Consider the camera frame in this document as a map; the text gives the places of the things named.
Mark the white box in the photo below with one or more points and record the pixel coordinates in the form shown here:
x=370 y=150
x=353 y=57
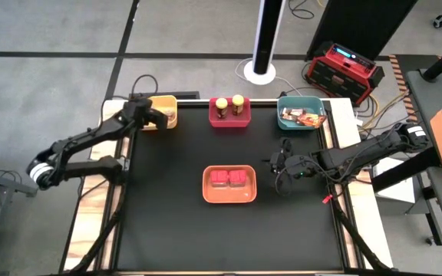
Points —
x=393 y=184

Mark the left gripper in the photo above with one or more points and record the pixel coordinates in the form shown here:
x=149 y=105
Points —
x=138 y=118

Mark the black table frame strut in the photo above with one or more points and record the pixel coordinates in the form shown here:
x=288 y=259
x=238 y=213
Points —
x=357 y=237
x=96 y=239

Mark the brown spice packet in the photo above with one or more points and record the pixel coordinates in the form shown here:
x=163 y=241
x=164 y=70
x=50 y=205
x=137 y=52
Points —
x=290 y=115

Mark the black side table beam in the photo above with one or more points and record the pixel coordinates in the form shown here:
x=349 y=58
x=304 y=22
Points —
x=405 y=172

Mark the black partition panel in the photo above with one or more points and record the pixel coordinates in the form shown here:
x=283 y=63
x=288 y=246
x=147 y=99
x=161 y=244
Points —
x=359 y=23

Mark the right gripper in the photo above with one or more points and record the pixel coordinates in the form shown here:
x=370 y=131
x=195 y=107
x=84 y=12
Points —
x=301 y=165

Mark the red black power station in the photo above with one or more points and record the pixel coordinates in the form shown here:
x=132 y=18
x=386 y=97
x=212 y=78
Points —
x=340 y=76

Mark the yellow-lid brown spice shaker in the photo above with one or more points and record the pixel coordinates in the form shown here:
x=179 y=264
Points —
x=238 y=105
x=221 y=109

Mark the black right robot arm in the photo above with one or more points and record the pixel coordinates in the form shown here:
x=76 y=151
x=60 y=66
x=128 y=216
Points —
x=359 y=157

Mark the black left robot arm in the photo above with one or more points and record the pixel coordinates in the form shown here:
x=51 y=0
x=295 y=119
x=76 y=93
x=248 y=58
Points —
x=90 y=133

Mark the grey side table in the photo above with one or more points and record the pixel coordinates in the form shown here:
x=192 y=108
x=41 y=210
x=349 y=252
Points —
x=422 y=99

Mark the orange plastic bin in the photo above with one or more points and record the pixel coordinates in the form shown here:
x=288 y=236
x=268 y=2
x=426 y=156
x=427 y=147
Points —
x=228 y=195

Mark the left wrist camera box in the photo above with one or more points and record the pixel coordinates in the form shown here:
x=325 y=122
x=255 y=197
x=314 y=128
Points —
x=140 y=102

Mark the teal plastic bin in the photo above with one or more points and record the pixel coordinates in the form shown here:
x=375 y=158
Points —
x=301 y=102

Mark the red plastic bin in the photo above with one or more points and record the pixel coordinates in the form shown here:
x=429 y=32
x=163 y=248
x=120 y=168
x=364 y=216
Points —
x=230 y=123

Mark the black orange striped floor strip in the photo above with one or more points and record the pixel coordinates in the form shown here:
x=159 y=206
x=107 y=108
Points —
x=397 y=74

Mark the orange spice packet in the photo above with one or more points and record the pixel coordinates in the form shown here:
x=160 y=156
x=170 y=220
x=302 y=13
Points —
x=312 y=120

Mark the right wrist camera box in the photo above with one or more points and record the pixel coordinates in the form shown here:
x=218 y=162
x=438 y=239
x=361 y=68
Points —
x=286 y=146

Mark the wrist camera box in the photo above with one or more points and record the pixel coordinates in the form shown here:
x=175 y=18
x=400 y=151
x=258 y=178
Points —
x=140 y=102
x=286 y=146

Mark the yellow plastic bin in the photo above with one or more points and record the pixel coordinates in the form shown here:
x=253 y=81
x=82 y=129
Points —
x=164 y=101

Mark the red tag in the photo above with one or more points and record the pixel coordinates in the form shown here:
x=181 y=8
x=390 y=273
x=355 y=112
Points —
x=327 y=199

